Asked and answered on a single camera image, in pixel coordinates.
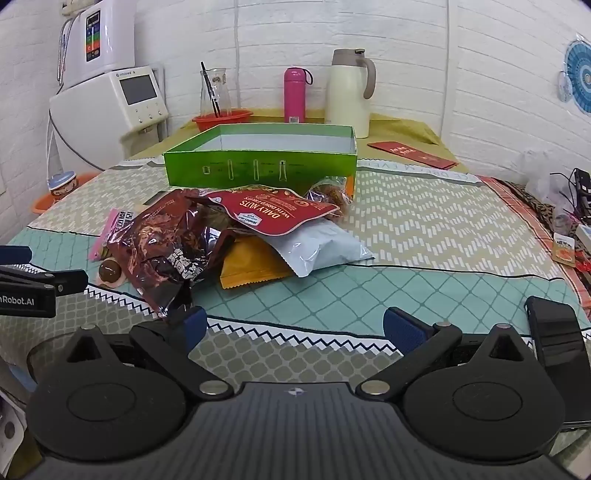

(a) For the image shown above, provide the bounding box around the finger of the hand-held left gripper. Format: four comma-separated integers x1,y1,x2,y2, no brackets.
0,246,33,265
0,267,88,296

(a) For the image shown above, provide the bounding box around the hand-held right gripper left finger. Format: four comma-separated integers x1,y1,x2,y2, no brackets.
65,305,234,401

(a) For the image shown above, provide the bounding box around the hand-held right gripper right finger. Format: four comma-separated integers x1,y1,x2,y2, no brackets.
355,305,529,401

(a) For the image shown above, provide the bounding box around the orange snack packet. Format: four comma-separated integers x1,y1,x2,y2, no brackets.
219,235,294,290

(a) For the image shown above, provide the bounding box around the pink snack packet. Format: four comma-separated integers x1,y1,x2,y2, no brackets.
89,208,134,261

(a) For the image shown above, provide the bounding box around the dark red foil snack bag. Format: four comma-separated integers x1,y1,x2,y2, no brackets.
99,188,236,318

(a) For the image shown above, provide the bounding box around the white snack packet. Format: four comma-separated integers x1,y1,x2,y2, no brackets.
265,219,375,278

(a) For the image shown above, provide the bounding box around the red nut packet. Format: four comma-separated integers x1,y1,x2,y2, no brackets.
201,185,341,237

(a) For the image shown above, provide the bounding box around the clear orange-edged snack packet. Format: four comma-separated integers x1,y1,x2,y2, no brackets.
307,176,355,217

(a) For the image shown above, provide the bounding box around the green cardboard box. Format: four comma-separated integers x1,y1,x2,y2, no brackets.
163,124,358,190

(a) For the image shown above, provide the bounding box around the orange plastic basin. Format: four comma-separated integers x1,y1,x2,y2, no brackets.
32,172,100,214

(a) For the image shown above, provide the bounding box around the stack of bowls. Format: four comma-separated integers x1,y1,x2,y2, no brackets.
47,171,77,199

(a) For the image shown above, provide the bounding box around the patterned tablecloth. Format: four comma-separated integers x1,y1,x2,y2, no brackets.
0,157,591,462

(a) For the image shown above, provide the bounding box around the black smartphone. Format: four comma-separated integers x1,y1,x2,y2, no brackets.
525,295,591,370

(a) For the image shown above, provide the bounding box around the white appliance with screen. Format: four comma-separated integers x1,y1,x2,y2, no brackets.
48,66,169,171

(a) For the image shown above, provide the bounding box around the red envelope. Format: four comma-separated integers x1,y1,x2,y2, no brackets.
368,141,459,169

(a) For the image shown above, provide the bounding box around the small orange packet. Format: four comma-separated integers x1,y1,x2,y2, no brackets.
551,234,577,267

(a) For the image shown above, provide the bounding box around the leopard print cloth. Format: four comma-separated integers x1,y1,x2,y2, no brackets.
499,178,591,241

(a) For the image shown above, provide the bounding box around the red plastic basket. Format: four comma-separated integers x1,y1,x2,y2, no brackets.
191,109,254,132

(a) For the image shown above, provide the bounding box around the clear plastic bag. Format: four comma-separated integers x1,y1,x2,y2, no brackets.
524,150,578,204

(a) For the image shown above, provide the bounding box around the black straw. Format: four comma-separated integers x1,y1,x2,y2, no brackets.
200,61,221,117
204,71,218,117

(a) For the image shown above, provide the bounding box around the black power adapter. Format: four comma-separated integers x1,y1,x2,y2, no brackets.
549,168,591,217

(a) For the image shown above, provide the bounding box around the clear glass carafe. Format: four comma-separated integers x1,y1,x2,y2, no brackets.
199,68,232,117

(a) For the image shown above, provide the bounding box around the cream thermos jug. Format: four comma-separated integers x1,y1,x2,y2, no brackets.
325,48,377,139

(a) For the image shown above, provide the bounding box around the pink thermos bottle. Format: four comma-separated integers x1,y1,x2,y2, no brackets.
283,67,315,123

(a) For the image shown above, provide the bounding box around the white wall water purifier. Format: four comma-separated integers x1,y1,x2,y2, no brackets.
58,0,137,90

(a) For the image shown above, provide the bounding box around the white wall cable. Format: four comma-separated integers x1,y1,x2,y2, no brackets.
232,0,242,110
438,0,452,139

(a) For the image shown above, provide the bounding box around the large blue round wall decoration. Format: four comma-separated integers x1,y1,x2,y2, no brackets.
556,39,591,114

